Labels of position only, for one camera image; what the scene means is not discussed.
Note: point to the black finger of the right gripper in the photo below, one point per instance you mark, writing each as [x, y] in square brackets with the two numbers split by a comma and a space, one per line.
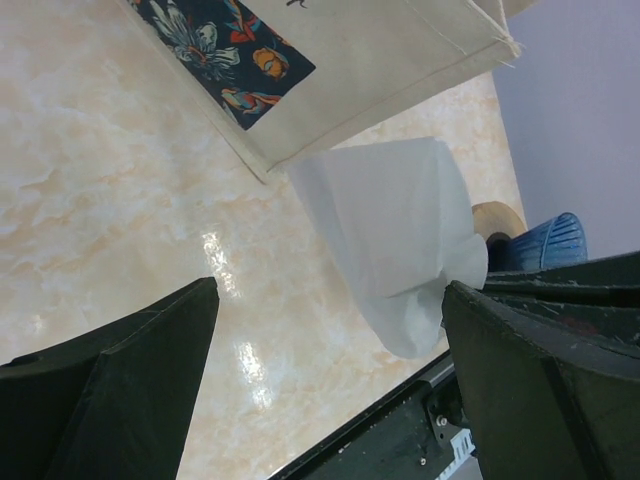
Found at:
[612, 328]
[616, 273]

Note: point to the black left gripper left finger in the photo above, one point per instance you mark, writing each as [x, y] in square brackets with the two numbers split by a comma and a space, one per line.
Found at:
[114, 403]

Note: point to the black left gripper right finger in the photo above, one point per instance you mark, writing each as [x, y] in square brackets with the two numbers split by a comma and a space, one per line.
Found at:
[542, 403]

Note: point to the white paper sheet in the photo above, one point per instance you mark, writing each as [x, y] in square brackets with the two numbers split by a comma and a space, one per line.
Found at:
[397, 218]

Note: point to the cream tote bag floral print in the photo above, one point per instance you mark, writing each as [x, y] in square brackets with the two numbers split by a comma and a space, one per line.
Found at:
[282, 80]

